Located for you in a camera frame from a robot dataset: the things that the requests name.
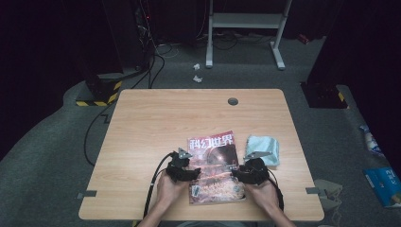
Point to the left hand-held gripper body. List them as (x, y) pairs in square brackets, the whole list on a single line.
[(178, 168)]

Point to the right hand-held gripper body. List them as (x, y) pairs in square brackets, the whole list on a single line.
[(257, 171)]

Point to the colourful glossy magazine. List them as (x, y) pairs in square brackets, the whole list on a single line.
[(216, 160)]

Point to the light blue cleaning cloth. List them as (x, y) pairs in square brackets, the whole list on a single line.
[(263, 143)]

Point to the person's left hand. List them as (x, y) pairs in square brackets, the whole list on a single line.
[(170, 192)]

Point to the person's right hand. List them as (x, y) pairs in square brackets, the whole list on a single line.
[(265, 197)]

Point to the grey tape strip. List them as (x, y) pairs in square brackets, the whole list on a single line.
[(312, 190), (88, 194)]

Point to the grey round table grommet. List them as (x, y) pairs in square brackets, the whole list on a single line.
[(233, 101)]

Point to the small crumpled white paper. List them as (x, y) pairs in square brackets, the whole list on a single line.
[(197, 78), (196, 66)]

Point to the black base with yellow corner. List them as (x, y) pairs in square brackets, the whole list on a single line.
[(324, 96)]

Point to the black yellow striped wide base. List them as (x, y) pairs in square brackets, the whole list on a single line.
[(101, 91)]

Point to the blue and white packet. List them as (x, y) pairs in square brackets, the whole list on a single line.
[(370, 142)]

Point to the blue packet on floor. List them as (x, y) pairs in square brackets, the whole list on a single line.
[(383, 184)]

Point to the dark equipment rack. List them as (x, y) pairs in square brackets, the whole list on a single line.
[(132, 38)]

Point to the small red object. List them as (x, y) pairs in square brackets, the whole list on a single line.
[(303, 39)]

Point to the white metal stand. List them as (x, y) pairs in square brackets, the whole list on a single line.
[(246, 20)]

